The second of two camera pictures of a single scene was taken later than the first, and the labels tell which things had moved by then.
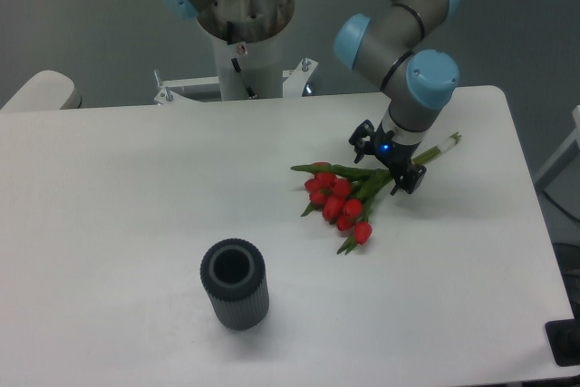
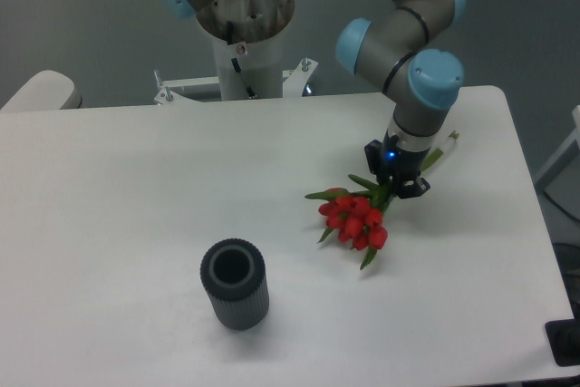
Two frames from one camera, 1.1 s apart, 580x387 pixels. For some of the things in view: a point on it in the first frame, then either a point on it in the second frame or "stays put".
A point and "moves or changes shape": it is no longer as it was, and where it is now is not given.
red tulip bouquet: x=343 y=196 moves or changes shape
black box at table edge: x=564 y=339 stays put
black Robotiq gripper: x=395 y=155 -> x=398 y=166
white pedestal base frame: x=294 y=82 stays put
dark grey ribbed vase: x=234 y=274 stays put
